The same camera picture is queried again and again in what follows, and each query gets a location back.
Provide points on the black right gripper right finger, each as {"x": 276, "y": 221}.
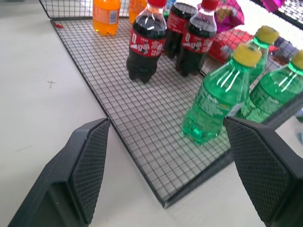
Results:
{"x": 267, "y": 172}

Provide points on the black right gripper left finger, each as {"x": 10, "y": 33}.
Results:
{"x": 71, "y": 179}

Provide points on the green soda bottle yellow cap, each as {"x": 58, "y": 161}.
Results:
{"x": 216, "y": 99}
{"x": 261, "y": 54}
{"x": 272, "y": 94}

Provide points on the red snack package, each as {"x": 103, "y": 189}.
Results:
{"x": 230, "y": 42}

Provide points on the cola bottle with red cap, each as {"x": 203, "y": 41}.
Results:
{"x": 197, "y": 40}
{"x": 145, "y": 45}
{"x": 176, "y": 28}

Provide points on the magenta snack bag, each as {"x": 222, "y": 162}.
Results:
{"x": 271, "y": 4}
{"x": 228, "y": 16}

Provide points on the orange soda bottle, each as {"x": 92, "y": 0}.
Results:
{"x": 106, "y": 16}
{"x": 135, "y": 9}

